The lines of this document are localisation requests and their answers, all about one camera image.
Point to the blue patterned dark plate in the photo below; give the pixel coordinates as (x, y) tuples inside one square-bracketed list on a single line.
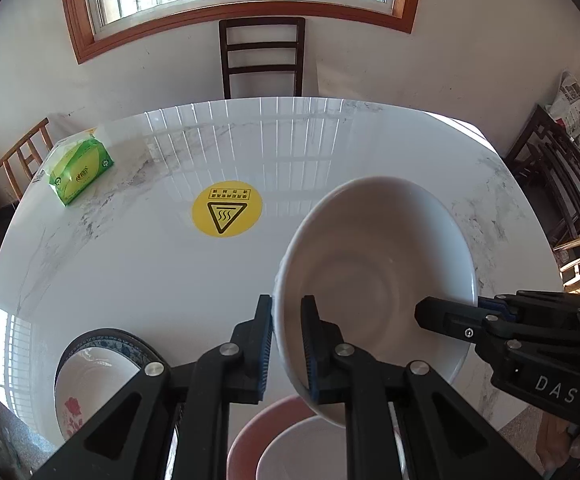
[(114, 339)]

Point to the yellow hot warning sticker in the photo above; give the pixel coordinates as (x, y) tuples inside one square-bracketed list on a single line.
[(226, 209)]

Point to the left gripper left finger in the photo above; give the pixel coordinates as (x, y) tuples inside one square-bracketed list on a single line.
[(232, 373)]

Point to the white dog bowl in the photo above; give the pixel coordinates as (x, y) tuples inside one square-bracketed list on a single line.
[(368, 253)]

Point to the newspaper pile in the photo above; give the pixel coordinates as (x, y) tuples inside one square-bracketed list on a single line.
[(565, 107)]

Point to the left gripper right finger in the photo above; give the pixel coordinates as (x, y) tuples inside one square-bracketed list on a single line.
[(340, 373)]

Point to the green tissue pack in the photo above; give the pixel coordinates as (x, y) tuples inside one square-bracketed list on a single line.
[(76, 162)]

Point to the light wooden chair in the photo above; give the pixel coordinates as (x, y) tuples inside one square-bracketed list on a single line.
[(29, 152)]

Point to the white plate pink flowers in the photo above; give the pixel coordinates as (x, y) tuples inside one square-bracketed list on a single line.
[(87, 381)]

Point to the pink bowl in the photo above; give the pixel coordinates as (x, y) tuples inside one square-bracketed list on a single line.
[(253, 439)]

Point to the dark carved wooden furniture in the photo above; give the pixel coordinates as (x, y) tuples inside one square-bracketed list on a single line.
[(546, 164)]

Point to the white rabbit bowl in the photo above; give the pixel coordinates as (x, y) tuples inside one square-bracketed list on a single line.
[(310, 449)]

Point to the right hand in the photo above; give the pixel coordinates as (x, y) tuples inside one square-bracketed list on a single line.
[(555, 445)]

